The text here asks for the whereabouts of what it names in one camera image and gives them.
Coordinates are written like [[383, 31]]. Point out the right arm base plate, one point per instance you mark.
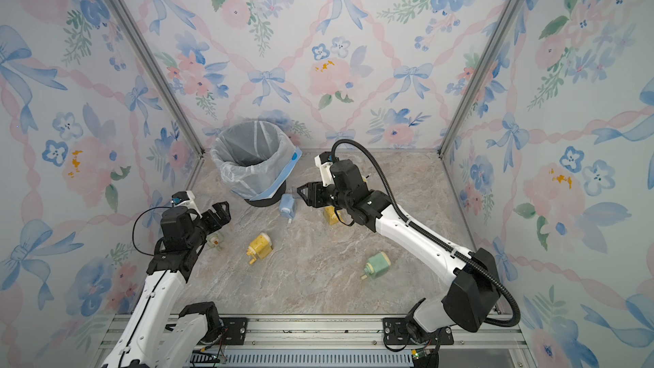
[[398, 333]]

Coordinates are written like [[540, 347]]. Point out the blue pencil sharpener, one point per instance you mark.
[[287, 207]]

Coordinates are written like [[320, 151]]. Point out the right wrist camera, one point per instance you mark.
[[323, 162]]

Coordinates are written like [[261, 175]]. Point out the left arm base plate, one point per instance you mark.
[[226, 331]]

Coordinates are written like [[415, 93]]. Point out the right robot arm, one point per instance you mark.
[[472, 276]]

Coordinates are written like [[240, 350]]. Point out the black trash bin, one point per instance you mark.
[[272, 200]]

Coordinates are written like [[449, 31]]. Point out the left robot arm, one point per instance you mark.
[[143, 342]]

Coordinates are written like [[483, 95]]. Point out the clear trash bag blue band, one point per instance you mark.
[[253, 158]]

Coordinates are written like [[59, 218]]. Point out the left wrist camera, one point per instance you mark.
[[185, 200]]

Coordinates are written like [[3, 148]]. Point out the left corner aluminium post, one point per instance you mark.
[[147, 59]]

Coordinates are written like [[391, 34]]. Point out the yellow pencil sharpener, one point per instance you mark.
[[259, 248], [332, 216]]

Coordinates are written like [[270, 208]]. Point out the corner aluminium post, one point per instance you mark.
[[487, 59], [147, 59]]

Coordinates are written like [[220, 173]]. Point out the right corner aluminium post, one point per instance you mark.
[[487, 59]]

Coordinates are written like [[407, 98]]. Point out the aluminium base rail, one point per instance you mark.
[[355, 341]]

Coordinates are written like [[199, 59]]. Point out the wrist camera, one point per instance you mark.
[[185, 200], [323, 162]]

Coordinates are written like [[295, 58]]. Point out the green pencil sharpener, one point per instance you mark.
[[376, 266], [215, 240]]

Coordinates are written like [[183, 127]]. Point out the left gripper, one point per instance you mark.
[[223, 214]]

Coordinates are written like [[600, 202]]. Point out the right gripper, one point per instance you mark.
[[315, 197]]

